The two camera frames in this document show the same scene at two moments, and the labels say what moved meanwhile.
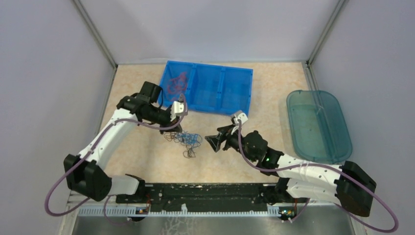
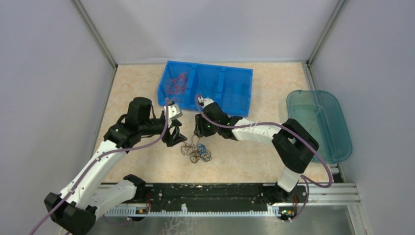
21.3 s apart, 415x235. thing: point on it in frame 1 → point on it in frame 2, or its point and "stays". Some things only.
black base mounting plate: [200, 195] stays
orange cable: [176, 86] stays
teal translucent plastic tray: [318, 129] stays
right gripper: [215, 140] → [199, 130]
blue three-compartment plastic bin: [207, 88] stays
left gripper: [169, 123] → [175, 137]
